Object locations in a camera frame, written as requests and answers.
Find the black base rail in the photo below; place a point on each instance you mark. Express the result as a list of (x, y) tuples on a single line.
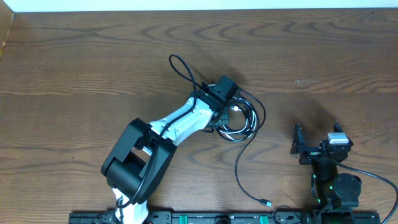
[(280, 216)]

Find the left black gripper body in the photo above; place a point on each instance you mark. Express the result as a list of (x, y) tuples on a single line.
[(224, 117)]

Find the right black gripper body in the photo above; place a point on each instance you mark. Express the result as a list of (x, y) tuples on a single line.
[(310, 157)]

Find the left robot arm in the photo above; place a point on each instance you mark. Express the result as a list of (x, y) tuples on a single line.
[(138, 161)]

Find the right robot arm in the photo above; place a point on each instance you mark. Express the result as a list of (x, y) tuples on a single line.
[(337, 193)]

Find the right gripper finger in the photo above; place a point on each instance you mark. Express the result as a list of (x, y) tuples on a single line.
[(337, 128), (298, 144)]

